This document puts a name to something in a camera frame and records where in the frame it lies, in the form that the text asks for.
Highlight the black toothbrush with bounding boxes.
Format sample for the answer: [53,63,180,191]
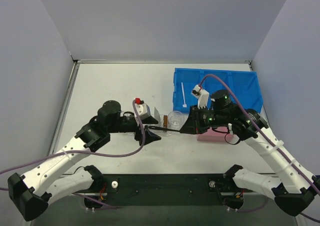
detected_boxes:
[148,125,179,132]

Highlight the white red-capped toothpaste tube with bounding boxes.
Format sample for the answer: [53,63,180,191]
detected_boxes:
[154,107,161,122]

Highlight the white toothbrush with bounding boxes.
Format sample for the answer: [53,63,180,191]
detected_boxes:
[181,82,187,108]

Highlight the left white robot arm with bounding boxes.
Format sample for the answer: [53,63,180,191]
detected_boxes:
[7,98,161,222]

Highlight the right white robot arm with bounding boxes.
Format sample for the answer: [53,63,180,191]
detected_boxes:
[179,86,320,217]

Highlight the clear textured oval tray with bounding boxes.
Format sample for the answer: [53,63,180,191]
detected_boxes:
[153,130,177,137]

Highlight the pink plastic box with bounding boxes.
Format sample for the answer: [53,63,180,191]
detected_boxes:
[196,127,233,143]

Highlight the blue compartment bin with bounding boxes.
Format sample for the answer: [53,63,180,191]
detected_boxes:
[172,68,263,114]

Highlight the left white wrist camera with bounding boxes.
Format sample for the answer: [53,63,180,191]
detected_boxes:
[133,98,151,122]

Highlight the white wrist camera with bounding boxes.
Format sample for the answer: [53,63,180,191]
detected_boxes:
[133,98,151,122]
[191,84,210,109]

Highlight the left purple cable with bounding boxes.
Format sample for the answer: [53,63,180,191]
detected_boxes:
[0,103,147,211]

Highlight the purple cable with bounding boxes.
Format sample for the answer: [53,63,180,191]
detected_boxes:
[0,103,147,211]
[199,73,320,222]

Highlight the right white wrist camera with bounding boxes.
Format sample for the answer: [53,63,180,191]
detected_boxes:
[191,84,210,109]

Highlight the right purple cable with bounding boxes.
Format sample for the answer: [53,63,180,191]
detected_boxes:
[199,73,320,222]

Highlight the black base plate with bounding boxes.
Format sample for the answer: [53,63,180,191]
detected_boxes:
[82,173,244,208]

